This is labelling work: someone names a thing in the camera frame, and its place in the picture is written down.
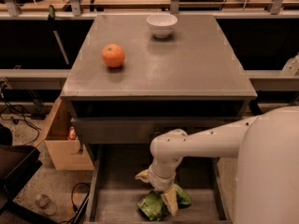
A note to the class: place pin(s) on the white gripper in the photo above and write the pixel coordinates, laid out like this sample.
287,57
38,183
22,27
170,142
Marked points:
160,182

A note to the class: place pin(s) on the green rice chip bag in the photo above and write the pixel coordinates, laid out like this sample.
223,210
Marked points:
153,207

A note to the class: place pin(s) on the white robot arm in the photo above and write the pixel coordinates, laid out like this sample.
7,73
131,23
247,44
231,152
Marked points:
267,178

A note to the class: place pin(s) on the open grey middle drawer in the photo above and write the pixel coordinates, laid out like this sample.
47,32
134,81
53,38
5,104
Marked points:
115,192

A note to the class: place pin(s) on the grey top drawer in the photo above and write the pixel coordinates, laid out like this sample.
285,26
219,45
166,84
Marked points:
98,131

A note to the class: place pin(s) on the grey wooden drawer cabinet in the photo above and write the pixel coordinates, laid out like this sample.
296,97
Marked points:
193,73

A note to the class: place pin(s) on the cardboard box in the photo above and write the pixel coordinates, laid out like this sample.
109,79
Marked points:
69,155

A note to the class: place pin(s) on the red can in box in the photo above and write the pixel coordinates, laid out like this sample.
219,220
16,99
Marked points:
71,135

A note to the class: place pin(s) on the clear plastic water bottle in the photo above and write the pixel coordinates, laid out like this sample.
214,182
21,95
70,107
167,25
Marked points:
45,205

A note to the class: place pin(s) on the orange fruit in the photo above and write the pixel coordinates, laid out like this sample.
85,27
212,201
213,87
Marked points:
113,55

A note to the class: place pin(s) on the black chair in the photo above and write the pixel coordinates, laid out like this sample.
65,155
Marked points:
17,166

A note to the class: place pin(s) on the white ceramic bowl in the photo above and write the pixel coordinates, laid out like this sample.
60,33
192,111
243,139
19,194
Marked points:
161,25

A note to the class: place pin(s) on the green handled tool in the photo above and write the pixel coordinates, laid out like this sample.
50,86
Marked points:
51,19

